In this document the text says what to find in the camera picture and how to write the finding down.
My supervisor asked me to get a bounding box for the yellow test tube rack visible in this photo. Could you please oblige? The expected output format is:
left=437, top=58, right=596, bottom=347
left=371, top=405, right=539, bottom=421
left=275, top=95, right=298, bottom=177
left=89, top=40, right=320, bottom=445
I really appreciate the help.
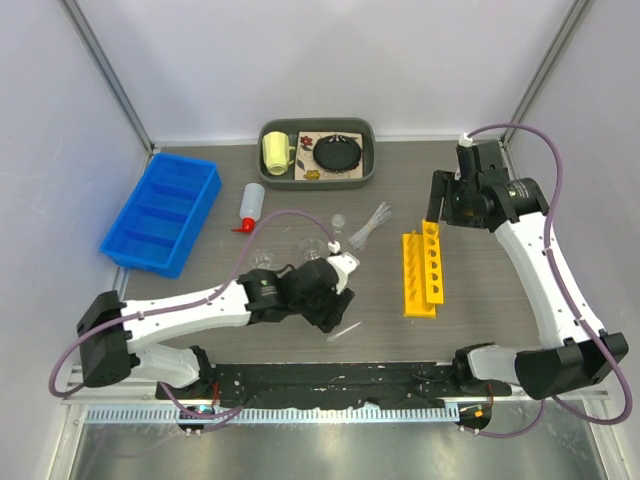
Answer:
left=402, top=220, right=445, bottom=318

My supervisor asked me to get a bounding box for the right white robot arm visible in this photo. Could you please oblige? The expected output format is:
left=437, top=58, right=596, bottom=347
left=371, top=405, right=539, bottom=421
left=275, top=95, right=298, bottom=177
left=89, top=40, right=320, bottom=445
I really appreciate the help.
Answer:
left=426, top=138, right=629, bottom=400

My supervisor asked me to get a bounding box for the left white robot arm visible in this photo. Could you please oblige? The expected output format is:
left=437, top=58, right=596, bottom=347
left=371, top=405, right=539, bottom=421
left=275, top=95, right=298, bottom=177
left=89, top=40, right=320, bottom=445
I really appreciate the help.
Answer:
left=77, top=253, right=359, bottom=399

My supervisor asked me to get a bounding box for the small glass beaker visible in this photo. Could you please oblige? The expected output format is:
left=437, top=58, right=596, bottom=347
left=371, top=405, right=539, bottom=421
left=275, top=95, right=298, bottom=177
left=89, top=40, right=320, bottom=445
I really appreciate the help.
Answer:
left=298, top=237, right=326, bottom=261

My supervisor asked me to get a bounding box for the tiny glass beaker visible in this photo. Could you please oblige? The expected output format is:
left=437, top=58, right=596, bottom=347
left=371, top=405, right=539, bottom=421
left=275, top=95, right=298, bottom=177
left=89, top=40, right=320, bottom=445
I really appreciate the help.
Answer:
left=251, top=249, right=274, bottom=269

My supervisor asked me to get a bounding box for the small glass erlenmeyer flask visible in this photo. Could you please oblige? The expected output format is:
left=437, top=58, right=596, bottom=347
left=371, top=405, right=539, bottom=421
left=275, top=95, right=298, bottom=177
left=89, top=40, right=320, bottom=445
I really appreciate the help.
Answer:
left=330, top=214, right=346, bottom=243

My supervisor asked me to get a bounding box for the bundle of plastic pipettes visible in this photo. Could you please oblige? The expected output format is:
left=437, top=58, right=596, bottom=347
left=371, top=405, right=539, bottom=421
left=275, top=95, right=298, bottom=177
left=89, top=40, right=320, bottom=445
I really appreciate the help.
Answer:
left=348, top=202, right=392, bottom=250

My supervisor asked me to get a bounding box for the white wash bottle red cap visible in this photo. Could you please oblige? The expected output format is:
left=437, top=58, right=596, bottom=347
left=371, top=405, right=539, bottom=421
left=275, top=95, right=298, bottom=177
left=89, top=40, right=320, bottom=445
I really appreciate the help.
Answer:
left=233, top=183, right=265, bottom=234

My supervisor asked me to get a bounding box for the black round dish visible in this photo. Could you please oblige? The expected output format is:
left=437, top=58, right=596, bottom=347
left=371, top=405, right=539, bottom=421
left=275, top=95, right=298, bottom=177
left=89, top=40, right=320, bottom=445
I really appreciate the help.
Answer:
left=313, top=134, right=362, bottom=173

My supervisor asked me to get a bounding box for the grey-green plastic tray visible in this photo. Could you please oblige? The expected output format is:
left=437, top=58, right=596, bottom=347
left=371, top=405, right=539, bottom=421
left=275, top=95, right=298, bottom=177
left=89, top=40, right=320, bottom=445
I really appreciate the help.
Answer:
left=257, top=117, right=375, bottom=190

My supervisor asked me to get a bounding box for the floral coaster card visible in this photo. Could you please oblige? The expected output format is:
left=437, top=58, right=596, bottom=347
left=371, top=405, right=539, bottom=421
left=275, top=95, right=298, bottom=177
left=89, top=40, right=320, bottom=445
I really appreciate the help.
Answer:
left=294, top=131, right=364, bottom=181

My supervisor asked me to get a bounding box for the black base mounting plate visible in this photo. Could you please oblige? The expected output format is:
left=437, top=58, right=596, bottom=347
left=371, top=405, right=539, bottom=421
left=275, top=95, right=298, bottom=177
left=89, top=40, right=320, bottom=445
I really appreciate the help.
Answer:
left=171, top=362, right=512, bottom=410

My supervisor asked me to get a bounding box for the pale yellow mug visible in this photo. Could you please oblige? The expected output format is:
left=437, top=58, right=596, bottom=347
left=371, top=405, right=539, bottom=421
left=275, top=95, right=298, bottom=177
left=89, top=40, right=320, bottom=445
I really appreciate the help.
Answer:
left=261, top=131, right=294, bottom=176

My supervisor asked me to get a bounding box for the blue divided plastic bin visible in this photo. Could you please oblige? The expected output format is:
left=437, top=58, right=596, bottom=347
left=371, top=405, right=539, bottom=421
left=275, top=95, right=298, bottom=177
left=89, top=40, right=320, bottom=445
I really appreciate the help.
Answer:
left=100, top=153, right=222, bottom=278

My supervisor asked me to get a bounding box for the white slotted cable duct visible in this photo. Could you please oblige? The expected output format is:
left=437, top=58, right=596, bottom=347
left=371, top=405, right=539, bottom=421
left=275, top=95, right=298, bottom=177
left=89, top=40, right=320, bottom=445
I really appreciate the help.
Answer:
left=84, top=403, right=459, bottom=425

